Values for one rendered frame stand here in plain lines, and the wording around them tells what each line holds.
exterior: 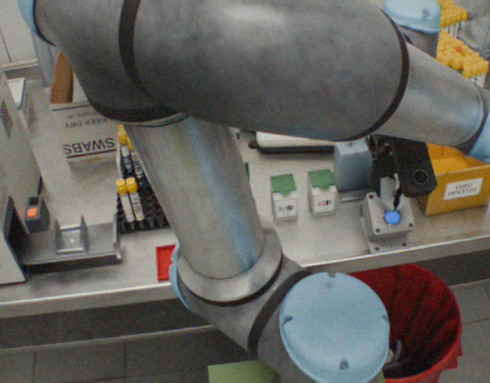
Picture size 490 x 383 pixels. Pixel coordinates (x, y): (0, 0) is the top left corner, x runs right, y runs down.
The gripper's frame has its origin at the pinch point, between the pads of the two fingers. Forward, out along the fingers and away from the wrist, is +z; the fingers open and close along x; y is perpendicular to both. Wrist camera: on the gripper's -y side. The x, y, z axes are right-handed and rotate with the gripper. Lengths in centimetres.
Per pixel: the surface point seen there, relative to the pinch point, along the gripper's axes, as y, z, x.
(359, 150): 12.3, -2.0, 2.6
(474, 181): 4.6, 1.1, -16.3
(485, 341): 24, 96, -50
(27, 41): 66, -3, 67
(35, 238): 8, 4, 59
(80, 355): 42, 95, 77
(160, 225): 10.3, 7.1, 37.5
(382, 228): -1.3, 2.6, 2.0
